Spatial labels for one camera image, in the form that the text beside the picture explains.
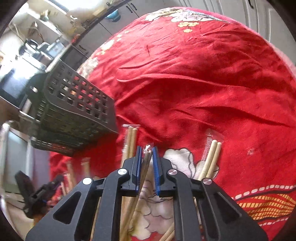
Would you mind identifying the blue bag on cabinet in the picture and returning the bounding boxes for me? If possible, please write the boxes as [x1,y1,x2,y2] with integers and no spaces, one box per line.
[105,9,121,22]

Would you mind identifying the dark plastic utensil basket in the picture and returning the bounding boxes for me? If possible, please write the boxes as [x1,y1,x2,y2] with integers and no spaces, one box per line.
[27,61,118,156]

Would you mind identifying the wrapped chopsticks lying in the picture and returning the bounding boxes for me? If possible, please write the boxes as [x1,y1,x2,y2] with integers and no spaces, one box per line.
[62,159,77,194]
[159,223,175,241]

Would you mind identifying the wrapped chopsticks pair on cloth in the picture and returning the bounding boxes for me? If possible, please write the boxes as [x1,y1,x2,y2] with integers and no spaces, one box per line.
[120,124,140,168]

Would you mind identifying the red floral tablecloth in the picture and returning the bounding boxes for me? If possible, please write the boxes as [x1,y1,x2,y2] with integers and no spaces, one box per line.
[50,8,295,240]

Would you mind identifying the wrapped chopsticks lying front left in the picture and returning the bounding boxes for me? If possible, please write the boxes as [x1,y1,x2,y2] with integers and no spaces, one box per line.
[62,159,77,194]

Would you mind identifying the wrapped chopsticks lying front centre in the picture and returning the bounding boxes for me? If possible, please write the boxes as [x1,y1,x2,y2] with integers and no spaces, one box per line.
[159,223,175,241]

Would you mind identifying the chopsticks pair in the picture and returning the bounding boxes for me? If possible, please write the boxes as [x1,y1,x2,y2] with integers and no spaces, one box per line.
[119,144,154,240]
[197,129,224,180]
[120,124,140,168]

